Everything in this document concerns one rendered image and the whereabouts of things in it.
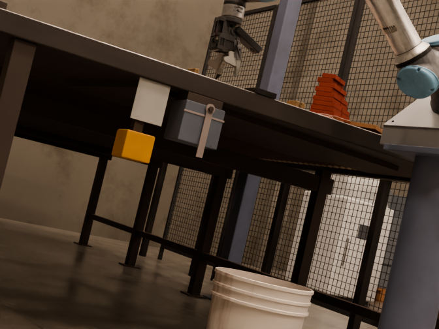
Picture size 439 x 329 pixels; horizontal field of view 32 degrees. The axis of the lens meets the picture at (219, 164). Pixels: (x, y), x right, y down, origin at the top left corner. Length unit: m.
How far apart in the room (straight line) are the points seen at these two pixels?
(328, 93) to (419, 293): 1.47
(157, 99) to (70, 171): 5.57
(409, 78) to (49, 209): 5.75
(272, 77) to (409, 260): 2.51
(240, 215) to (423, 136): 2.38
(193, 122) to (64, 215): 5.61
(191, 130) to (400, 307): 0.84
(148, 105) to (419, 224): 0.91
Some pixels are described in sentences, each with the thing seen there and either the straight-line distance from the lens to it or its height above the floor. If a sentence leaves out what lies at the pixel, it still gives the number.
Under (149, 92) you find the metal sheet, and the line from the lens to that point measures 2.23.
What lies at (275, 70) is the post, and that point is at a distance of 4.78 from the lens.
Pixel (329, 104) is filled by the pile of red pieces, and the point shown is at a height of 1.14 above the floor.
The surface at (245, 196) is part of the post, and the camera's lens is 4.70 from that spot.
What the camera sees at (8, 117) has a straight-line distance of 2.10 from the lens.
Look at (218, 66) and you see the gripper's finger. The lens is 2.67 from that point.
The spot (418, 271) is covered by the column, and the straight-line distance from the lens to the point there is 2.46.
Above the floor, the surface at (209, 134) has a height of 0.75.
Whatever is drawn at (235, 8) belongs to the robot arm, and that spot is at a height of 1.20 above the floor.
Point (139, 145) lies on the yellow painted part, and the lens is 2.19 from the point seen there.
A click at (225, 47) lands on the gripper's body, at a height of 1.07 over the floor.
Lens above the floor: 0.54
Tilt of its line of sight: 3 degrees up
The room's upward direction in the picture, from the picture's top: 13 degrees clockwise
